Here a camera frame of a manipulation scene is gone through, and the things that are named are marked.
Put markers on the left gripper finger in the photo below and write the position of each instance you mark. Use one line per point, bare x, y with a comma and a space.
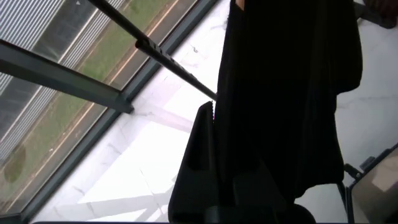
196, 180

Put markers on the black garment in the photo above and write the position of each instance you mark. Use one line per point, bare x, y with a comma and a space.
280, 93

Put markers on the black clothes rack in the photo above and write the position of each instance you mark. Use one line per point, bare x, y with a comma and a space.
174, 63

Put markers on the dark brown wooden stand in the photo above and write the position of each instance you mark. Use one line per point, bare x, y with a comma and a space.
379, 12

